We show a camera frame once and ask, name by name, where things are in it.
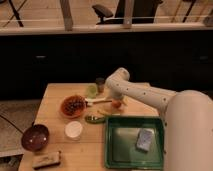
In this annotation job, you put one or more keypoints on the green handled peeler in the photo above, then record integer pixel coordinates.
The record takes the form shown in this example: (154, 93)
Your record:
(94, 119)

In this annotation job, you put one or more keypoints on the black office chair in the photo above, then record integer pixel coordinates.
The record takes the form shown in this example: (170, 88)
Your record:
(144, 11)

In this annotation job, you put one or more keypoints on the orange bowl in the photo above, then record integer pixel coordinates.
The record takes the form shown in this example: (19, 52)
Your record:
(73, 106)

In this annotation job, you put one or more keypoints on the green plastic tray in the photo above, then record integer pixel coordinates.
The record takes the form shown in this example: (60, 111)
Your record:
(121, 134)

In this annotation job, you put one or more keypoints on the dark brown bowl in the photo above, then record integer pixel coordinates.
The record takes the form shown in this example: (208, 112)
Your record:
(35, 138)

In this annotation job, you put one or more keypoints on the white handled utensil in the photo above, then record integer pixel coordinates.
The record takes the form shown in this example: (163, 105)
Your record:
(90, 101)

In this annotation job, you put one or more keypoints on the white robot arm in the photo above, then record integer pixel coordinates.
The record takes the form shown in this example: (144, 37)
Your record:
(187, 116)

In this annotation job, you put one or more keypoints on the small dark jar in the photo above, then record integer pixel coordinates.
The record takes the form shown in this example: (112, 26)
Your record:
(100, 83)

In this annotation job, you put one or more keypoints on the white paper cup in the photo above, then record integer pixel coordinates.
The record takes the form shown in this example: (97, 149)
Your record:
(73, 130)

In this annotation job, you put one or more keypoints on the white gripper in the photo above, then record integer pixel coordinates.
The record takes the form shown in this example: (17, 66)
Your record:
(117, 95)

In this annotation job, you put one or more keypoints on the light green cup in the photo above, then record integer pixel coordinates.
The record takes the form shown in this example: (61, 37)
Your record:
(91, 91)

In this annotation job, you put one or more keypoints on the wooden block brush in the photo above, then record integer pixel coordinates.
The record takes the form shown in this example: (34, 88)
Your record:
(46, 160)

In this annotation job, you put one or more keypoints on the small red apple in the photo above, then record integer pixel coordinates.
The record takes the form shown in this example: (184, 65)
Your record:
(116, 104)

